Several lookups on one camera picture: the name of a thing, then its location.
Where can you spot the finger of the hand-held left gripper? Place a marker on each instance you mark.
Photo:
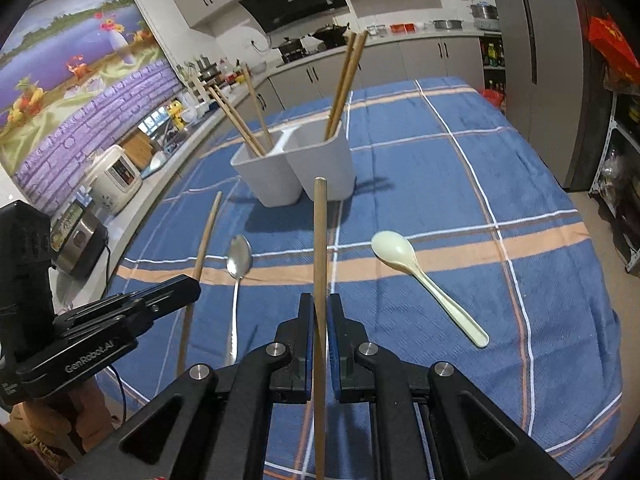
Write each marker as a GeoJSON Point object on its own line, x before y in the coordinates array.
{"type": "Point", "coordinates": [170, 292]}
{"type": "Point", "coordinates": [110, 335]}

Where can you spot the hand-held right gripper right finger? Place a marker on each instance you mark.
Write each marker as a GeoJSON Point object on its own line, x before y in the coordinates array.
{"type": "Point", "coordinates": [337, 350]}

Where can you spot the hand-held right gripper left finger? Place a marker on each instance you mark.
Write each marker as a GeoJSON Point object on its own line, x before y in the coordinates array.
{"type": "Point", "coordinates": [300, 345]}

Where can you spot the white plastic spoon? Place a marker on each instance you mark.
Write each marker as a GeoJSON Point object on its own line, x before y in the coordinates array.
{"type": "Point", "coordinates": [392, 249]}

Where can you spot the white two-compartment utensil holder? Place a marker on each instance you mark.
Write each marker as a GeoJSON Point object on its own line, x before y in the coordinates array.
{"type": "Point", "coordinates": [320, 170]}

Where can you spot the person's left forearm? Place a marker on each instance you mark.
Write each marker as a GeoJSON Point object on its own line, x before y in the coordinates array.
{"type": "Point", "coordinates": [50, 425]}

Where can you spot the silver black countertop appliance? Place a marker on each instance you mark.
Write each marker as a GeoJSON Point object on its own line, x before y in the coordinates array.
{"type": "Point", "coordinates": [80, 245]}

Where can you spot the metal spoon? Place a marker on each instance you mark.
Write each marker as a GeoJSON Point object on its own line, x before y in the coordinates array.
{"type": "Point", "coordinates": [240, 260]}

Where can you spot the white rice cooker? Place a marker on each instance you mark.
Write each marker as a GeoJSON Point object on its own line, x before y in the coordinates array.
{"type": "Point", "coordinates": [112, 180]}

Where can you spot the wooden cutting board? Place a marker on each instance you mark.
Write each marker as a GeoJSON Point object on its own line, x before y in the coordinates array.
{"type": "Point", "coordinates": [136, 149]}

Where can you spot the blue plaid tablecloth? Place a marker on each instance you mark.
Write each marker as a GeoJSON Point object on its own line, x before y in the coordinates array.
{"type": "Point", "coordinates": [450, 210]}

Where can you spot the yellow container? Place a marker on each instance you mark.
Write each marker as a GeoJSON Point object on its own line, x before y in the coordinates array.
{"type": "Point", "coordinates": [175, 112]}

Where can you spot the white dish rack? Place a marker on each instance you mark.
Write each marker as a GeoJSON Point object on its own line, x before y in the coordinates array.
{"type": "Point", "coordinates": [197, 85]}

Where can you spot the black cooking pot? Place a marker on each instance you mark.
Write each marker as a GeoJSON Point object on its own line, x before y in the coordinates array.
{"type": "Point", "coordinates": [290, 47]}

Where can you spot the red basin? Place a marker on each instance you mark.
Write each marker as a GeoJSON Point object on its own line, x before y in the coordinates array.
{"type": "Point", "coordinates": [492, 96]}

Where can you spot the wooden chopsticks group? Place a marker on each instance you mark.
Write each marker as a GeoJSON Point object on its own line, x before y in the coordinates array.
{"type": "Point", "coordinates": [420, 57]}

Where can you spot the black wok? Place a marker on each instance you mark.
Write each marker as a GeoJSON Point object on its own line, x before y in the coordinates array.
{"type": "Point", "coordinates": [332, 32]}

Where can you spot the black range hood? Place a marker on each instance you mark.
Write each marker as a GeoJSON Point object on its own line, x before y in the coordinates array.
{"type": "Point", "coordinates": [295, 0]}

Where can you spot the white metal shelf rack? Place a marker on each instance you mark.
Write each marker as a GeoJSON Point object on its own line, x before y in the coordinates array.
{"type": "Point", "coordinates": [601, 155]}

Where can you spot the row of bottles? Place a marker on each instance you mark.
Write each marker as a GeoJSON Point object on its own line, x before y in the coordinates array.
{"type": "Point", "coordinates": [492, 55]}

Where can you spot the grey refrigerator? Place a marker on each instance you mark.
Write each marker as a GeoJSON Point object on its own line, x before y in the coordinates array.
{"type": "Point", "coordinates": [550, 85]}

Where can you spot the metal steamer pot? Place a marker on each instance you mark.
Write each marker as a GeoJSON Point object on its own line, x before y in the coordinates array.
{"type": "Point", "coordinates": [484, 12]}

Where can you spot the red bag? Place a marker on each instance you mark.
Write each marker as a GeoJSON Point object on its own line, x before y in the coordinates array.
{"type": "Point", "coordinates": [612, 42]}

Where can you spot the landscape wall mural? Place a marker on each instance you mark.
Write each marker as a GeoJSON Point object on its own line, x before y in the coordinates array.
{"type": "Point", "coordinates": [75, 60]}

